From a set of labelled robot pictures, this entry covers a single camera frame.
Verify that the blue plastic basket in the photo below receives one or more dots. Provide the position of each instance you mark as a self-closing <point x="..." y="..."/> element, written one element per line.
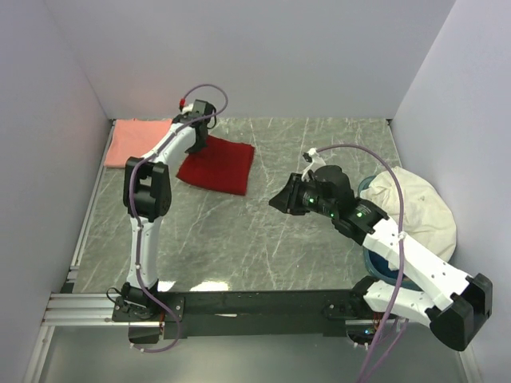
<point x="376" y="265"/>

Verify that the white crumpled t shirt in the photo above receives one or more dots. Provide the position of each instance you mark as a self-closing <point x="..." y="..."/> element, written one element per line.
<point x="427" y="218"/>

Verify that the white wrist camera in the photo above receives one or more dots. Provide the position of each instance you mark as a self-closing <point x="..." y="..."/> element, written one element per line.
<point x="185" y="105"/>
<point x="314" y="162"/>

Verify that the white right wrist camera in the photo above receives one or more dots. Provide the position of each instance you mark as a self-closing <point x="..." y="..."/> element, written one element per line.
<point x="314" y="162"/>

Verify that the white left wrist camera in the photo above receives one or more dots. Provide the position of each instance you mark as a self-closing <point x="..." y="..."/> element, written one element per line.
<point x="185" y="105"/>

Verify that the folded pink t shirt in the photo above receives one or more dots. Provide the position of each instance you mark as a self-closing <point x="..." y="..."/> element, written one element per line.
<point x="134" y="138"/>

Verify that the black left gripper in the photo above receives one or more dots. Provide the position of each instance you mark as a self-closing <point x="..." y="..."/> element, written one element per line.
<point x="196" y="148"/>

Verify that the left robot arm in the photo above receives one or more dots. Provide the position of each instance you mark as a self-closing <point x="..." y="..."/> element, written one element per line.
<point x="147" y="196"/>

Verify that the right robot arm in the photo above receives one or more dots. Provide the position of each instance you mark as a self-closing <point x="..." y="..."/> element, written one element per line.
<point x="452" y="303"/>

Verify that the red t shirt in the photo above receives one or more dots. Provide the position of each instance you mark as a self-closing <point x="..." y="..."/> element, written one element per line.
<point x="223" y="166"/>

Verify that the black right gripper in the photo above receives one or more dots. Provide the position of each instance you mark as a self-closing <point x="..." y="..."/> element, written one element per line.
<point x="287" y="199"/>

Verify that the black base beam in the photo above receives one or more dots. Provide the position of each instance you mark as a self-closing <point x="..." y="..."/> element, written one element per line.
<point x="243" y="313"/>

